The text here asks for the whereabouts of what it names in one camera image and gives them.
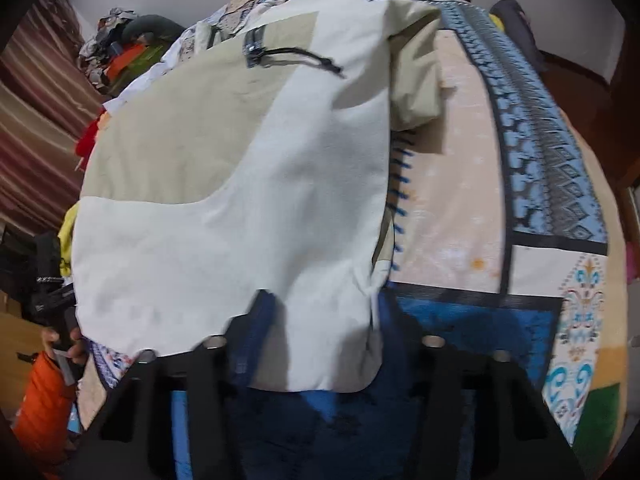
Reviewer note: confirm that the grey neck pillow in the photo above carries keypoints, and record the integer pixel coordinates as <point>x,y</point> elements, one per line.
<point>150,25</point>

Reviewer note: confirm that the patchwork printed blanket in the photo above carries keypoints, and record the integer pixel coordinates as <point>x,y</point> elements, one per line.
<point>475,185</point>

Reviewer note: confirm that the white and beige jacket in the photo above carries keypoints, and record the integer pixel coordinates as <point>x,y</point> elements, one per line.
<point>225,185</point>

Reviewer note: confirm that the green storage box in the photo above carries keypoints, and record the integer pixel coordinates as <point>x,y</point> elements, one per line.
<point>147,57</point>

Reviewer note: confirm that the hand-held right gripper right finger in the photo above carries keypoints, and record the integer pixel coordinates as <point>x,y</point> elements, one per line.
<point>450,395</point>

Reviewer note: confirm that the white shirt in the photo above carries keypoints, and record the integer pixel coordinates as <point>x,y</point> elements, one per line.
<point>135,87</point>

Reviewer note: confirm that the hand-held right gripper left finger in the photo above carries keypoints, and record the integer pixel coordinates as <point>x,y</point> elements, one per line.
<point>257,317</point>

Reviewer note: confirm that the red plush toy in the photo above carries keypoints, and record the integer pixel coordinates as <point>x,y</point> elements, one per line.
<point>87,137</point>

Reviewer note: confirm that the striped pink curtain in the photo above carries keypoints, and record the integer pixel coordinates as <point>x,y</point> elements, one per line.
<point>35,135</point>

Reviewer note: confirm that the person's left forearm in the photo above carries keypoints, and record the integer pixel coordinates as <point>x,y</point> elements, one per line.
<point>42,410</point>

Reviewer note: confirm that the person's left hand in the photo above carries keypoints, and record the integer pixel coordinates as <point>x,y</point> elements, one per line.
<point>77,352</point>

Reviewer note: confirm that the orange box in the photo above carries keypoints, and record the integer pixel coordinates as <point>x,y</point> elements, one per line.
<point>122,62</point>

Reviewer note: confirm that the grey bag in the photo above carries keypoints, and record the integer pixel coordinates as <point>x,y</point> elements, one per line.
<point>517,30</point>

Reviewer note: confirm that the pile of clothes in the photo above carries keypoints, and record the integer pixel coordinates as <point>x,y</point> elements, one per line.
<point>100,45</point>

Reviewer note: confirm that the yellow printed blanket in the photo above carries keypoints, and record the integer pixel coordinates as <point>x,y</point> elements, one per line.
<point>67,235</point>

